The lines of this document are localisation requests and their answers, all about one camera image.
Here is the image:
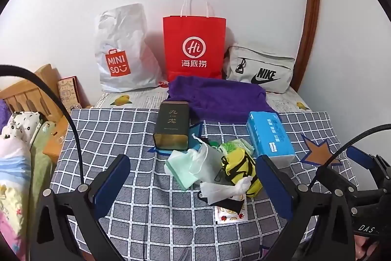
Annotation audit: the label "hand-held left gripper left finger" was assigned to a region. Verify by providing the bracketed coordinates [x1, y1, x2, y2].
[35, 153, 132, 261]

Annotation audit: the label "brown wooden door frame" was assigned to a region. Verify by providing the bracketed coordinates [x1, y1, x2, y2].
[293, 0, 321, 93]

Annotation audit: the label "wooden bed headboard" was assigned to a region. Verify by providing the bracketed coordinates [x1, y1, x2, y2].
[0, 64, 92, 164]

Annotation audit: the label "newspaper print sheet yellow birds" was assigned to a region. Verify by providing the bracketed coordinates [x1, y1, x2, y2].
[93, 85, 312, 112]

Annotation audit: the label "yellow pouch with black straps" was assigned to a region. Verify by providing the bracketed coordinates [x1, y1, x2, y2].
[220, 148, 263, 199]

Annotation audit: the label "green cloth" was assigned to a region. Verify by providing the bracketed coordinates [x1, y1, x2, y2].
[29, 122, 57, 219]

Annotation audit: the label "red paper bag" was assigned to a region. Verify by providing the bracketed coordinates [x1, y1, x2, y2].
[163, 0, 227, 82]

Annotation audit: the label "purple plush item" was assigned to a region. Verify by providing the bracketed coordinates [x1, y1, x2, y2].
[0, 99, 10, 124]

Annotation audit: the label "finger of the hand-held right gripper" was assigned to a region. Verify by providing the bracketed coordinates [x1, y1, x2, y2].
[315, 167, 360, 197]
[347, 146, 391, 188]

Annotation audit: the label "light green tissue packet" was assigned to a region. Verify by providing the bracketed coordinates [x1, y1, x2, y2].
[221, 139, 255, 158]

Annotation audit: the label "white pillow with black spots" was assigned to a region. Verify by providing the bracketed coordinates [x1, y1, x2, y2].
[0, 111, 43, 139]

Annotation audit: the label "white plastic shopping bag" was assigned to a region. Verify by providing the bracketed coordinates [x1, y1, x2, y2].
[94, 3, 162, 93]

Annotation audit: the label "light green face mask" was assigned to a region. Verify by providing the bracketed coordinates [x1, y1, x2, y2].
[164, 150, 199, 191]

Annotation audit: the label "person's right hand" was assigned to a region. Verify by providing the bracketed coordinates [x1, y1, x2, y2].
[355, 236, 384, 261]

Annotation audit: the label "grey checked cloth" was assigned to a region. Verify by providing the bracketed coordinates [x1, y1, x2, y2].
[49, 108, 359, 261]

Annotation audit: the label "fruit print small packet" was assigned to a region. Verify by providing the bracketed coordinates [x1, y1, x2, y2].
[214, 195, 247, 225]

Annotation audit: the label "dark green tin box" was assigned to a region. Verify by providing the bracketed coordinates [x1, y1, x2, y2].
[153, 101, 190, 151]

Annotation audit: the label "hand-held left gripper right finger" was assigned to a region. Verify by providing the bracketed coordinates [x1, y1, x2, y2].
[255, 154, 356, 261]

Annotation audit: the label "white mesh drawstring bag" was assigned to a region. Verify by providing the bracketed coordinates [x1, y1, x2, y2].
[188, 134, 225, 183]

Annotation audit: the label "blue tissue pack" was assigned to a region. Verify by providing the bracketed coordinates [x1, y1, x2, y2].
[246, 111, 296, 167]

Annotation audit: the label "thick black cable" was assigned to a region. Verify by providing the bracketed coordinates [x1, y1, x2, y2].
[0, 65, 84, 188]
[307, 124, 391, 190]

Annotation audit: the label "beige fabric pouch black logo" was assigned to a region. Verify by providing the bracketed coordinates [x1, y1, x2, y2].
[223, 45, 296, 93]

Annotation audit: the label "purple towel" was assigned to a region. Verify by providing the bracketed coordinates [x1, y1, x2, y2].
[167, 75, 280, 124]

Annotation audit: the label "colourful printed quilt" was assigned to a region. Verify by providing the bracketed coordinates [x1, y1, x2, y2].
[0, 139, 40, 261]

